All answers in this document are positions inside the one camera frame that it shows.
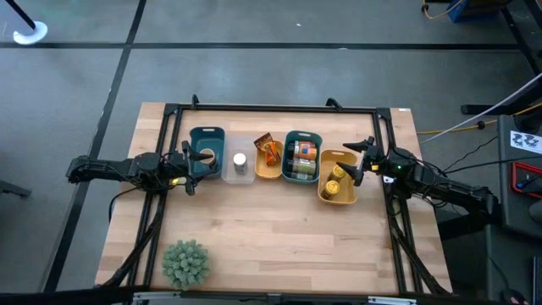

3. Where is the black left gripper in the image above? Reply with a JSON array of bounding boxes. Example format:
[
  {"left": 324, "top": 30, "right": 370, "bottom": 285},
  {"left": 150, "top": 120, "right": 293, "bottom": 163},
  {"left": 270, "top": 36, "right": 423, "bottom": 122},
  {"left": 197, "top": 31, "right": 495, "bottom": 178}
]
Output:
[{"left": 167, "top": 140, "right": 218, "bottom": 197}]

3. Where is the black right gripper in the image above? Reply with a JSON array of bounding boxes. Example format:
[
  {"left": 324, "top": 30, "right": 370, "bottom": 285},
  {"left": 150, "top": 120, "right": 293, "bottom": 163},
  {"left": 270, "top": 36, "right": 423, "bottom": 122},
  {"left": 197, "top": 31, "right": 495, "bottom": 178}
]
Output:
[{"left": 335, "top": 135, "right": 410, "bottom": 188}]

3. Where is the round tan-lid spice can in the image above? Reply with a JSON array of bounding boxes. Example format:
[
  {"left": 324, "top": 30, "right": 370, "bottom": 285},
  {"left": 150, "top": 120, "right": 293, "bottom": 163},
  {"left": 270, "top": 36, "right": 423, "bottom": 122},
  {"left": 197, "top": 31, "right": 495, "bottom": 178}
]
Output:
[{"left": 198, "top": 147, "right": 218, "bottom": 169}]

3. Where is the clear spice jar silver lid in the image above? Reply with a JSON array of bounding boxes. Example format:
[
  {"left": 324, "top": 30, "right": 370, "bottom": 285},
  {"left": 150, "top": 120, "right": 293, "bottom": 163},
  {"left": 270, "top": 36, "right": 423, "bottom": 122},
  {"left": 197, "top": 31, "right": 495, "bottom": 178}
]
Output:
[{"left": 232, "top": 152, "right": 249, "bottom": 175}]

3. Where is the green spice jar black lid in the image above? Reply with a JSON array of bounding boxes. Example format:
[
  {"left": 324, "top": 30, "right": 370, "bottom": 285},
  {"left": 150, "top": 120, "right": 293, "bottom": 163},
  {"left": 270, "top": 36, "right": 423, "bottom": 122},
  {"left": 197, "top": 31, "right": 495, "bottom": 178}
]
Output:
[{"left": 289, "top": 158, "right": 318, "bottom": 172}]

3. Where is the brown orange seasoning sachet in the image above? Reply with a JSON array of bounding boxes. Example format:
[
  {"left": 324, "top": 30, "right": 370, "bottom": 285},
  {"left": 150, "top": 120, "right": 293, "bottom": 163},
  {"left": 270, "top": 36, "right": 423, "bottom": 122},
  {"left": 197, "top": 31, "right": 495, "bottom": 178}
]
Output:
[{"left": 252, "top": 132, "right": 283, "bottom": 167}]

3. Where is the small dark teal plastic bin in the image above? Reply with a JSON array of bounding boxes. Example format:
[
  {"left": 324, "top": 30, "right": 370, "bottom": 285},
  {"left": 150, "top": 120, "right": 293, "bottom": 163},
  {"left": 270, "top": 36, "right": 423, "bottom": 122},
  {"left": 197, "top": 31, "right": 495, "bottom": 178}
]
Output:
[{"left": 189, "top": 126, "right": 226, "bottom": 180}]

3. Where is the large orange plastic bin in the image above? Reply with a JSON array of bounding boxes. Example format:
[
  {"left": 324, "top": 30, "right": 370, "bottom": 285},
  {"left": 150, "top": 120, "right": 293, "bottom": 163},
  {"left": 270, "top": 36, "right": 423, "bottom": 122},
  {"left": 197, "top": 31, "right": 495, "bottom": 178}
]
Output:
[{"left": 317, "top": 148, "right": 360, "bottom": 206}]

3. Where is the clear plastic bin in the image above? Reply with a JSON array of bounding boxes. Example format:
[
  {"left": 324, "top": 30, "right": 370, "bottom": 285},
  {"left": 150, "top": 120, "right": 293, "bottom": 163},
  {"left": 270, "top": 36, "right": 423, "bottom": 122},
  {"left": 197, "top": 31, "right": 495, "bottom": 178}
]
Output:
[{"left": 223, "top": 135, "right": 258, "bottom": 186}]

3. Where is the large teal plastic bin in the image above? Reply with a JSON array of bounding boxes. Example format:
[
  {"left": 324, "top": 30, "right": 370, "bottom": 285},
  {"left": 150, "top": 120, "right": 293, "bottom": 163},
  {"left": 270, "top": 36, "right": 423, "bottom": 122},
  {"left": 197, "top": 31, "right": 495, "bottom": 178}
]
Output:
[{"left": 281, "top": 130, "right": 324, "bottom": 185}]

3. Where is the small orange plastic bin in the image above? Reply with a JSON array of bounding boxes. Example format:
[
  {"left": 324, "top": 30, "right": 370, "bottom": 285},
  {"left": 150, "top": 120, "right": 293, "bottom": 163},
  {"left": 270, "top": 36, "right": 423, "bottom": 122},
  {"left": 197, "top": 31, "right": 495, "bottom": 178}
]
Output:
[{"left": 254, "top": 139, "right": 285, "bottom": 180}]

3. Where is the artificial green potted plant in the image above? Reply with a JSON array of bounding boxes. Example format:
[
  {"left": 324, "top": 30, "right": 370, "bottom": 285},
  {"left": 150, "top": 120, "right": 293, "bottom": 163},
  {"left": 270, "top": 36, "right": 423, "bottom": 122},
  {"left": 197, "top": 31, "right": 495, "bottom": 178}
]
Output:
[{"left": 162, "top": 239, "right": 212, "bottom": 291}]

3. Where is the dark grey cabinet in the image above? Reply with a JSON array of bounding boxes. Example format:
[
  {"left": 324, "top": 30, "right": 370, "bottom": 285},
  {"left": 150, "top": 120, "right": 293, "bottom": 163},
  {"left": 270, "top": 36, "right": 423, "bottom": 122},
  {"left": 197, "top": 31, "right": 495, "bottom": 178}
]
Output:
[{"left": 499, "top": 114, "right": 542, "bottom": 238}]

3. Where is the white printed sticker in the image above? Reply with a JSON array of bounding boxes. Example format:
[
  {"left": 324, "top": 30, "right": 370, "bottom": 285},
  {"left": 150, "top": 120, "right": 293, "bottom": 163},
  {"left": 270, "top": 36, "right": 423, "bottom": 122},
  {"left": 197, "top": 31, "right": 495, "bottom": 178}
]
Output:
[{"left": 510, "top": 130, "right": 542, "bottom": 155}]

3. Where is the blue box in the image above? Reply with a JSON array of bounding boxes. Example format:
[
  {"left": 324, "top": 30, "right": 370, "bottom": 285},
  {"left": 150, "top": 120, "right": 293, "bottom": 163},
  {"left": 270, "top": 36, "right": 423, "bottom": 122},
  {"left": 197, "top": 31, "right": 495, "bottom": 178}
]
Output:
[{"left": 446, "top": 0, "right": 482, "bottom": 24}]

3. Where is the black furniture foot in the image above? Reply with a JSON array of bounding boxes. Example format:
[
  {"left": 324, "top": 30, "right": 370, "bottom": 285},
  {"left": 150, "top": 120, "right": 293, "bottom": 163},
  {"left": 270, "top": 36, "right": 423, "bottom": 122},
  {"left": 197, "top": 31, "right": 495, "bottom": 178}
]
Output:
[{"left": 0, "top": 179, "right": 33, "bottom": 199}]

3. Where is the black computer mouse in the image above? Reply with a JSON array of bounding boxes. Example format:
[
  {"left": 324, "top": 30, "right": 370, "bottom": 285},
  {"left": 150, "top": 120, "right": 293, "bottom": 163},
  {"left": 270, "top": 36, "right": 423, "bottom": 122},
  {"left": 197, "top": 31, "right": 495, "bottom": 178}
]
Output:
[{"left": 497, "top": 286, "right": 530, "bottom": 305}]

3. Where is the white round stanchion base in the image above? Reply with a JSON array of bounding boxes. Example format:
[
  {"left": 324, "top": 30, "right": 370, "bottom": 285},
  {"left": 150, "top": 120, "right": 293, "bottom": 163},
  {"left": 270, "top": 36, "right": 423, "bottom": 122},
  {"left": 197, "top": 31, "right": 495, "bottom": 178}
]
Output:
[{"left": 12, "top": 19, "right": 49, "bottom": 46}]

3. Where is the black stanchion pole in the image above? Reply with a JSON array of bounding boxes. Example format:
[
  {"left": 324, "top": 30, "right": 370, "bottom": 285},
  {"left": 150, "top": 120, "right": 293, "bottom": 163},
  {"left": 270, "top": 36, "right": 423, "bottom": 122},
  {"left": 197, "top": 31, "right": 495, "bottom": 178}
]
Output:
[{"left": 3, "top": 0, "right": 37, "bottom": 31}]

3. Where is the black robot arm with cables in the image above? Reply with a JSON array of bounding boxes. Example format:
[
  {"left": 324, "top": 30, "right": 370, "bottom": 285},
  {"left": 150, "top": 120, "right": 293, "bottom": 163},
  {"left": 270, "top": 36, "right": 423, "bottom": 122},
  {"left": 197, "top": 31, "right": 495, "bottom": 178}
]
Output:
[{"left": 99, "top": 101, "right": 452, "bottom": 297}]

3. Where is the long yellow floor cable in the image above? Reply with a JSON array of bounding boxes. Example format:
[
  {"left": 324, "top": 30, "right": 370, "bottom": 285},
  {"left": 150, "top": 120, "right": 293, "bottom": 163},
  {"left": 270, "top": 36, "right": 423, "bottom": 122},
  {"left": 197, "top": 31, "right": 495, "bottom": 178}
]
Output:
[{"left": 417, "top": 101, "right": 542, "bottom": 136}]

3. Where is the black cable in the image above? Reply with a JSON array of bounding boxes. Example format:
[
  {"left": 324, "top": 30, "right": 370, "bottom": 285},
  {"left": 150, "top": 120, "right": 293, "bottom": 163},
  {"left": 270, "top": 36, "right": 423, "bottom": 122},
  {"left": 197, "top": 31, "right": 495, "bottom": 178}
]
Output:
[{"left": 444, "top": 154, "right": 542, "bottom": 175}]

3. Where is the white cable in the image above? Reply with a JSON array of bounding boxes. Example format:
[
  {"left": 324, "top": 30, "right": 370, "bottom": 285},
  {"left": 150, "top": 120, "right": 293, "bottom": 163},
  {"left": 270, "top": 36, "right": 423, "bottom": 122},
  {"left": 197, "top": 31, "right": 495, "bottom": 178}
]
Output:
[{"left": 421, "top": 71, "right": 542, "bottom": 144}]

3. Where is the black silver rail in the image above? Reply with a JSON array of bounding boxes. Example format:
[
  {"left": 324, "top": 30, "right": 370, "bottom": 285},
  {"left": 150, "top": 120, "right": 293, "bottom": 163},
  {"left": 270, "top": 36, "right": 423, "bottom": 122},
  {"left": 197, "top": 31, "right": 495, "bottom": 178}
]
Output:
[{"left": 130, "top": 290, "right": 420, "bottom": 305}]

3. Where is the coiled yellow cable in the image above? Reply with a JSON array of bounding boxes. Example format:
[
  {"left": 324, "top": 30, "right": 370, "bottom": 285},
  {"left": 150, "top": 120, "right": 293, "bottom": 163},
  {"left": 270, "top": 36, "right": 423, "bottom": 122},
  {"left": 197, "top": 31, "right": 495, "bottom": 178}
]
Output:
[{"left": 421, "top": 0, "right": 467, "bottom": 21}]

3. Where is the black desk leg frame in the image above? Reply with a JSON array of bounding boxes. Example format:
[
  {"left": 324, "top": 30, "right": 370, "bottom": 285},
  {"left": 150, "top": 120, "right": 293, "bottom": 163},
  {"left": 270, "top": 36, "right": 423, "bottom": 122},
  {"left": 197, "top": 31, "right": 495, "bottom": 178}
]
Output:
[{"left": 460, "top": 0, "right": 542, "bottom": 116}]

